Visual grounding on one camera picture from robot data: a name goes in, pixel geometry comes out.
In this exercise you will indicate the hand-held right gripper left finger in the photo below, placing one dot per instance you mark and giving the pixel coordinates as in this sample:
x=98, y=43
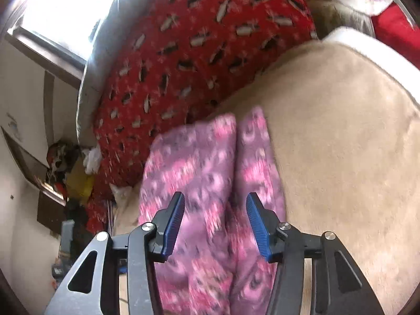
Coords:
x=170, y=229

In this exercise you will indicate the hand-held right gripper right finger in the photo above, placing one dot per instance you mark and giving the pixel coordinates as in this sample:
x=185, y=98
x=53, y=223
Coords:
x=259, y=229

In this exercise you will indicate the purple floral garment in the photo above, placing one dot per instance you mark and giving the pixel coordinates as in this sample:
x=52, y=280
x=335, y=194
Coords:
x=203, y=170

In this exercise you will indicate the colourful clothes pile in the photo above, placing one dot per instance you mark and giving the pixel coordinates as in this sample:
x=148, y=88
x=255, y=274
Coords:
x=60, y=157

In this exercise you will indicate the yellow bag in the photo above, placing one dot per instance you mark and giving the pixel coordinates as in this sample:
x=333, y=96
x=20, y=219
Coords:
x=80, y=180

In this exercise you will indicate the white plastic bag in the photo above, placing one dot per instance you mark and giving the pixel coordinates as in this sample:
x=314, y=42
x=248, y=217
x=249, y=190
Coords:
x=92, y=160

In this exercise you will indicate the beige fleece blanket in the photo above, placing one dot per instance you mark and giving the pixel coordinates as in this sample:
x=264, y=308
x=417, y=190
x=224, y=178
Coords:
x=344, y=137

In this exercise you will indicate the grey pillow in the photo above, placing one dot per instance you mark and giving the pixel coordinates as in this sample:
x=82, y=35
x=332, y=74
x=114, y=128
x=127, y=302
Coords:
x=98, y=72

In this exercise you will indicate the red patterned bolster pillow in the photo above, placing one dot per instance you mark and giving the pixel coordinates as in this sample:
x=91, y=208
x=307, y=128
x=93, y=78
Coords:
x=197, y=55

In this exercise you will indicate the red folded blanket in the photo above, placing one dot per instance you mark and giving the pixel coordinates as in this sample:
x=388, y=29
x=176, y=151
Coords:
x=397, y=29

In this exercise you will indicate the large window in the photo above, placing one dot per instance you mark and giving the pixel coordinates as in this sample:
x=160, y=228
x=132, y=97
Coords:
x=59, y=13

